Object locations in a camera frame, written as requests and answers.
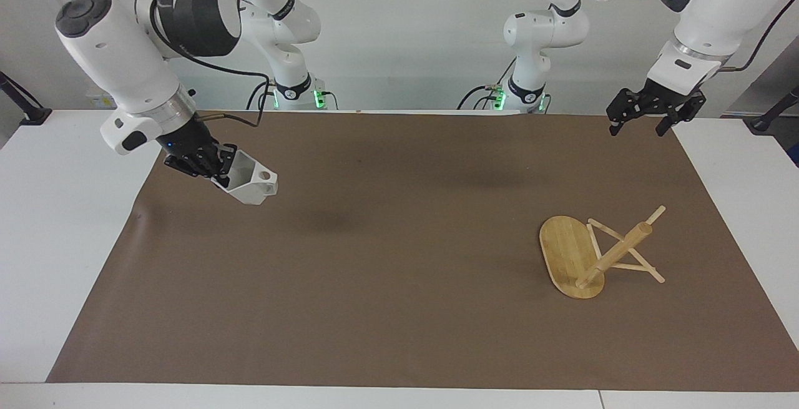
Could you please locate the white faceted cup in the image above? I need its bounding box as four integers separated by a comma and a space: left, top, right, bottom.
212, 149, 279, 206

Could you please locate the black stand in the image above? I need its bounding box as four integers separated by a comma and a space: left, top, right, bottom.
748, 87, 799, 134
0, 71, 52, 126

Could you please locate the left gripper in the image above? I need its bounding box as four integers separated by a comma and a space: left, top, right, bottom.
606, 78, 708, 138

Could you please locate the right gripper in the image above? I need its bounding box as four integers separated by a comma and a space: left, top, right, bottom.
157, 113, 238, 180

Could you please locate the wooden cup rack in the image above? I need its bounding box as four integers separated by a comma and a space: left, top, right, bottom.
538, 204, 667, 301

